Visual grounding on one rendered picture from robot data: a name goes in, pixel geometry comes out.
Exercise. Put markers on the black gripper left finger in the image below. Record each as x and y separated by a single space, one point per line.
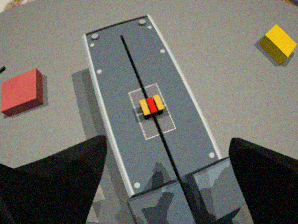
56 190

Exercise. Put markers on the yellow block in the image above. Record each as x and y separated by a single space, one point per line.
278 44

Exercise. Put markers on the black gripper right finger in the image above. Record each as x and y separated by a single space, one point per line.
268 180

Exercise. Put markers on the red rectangular block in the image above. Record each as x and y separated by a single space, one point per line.
22 92

